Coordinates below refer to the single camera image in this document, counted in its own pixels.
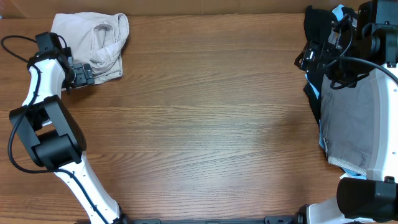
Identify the beige khaki shorts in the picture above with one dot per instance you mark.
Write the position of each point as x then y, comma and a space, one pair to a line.
96, 39

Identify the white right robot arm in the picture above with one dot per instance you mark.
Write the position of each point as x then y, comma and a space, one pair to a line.
374, 199

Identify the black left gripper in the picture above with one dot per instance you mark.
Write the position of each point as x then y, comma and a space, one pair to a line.
85, 76

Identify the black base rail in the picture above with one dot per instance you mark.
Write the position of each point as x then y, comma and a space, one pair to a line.
284, 219

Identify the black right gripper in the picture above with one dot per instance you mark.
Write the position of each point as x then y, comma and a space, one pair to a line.
324, 51

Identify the black garment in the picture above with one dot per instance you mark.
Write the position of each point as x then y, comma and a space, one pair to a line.
337, 27

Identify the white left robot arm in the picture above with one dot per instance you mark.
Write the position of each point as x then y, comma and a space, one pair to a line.
49, 133

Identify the light blue garment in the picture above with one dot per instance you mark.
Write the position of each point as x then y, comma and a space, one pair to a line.
326, 104

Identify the grey garment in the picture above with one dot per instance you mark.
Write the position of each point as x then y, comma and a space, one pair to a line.
347, 126

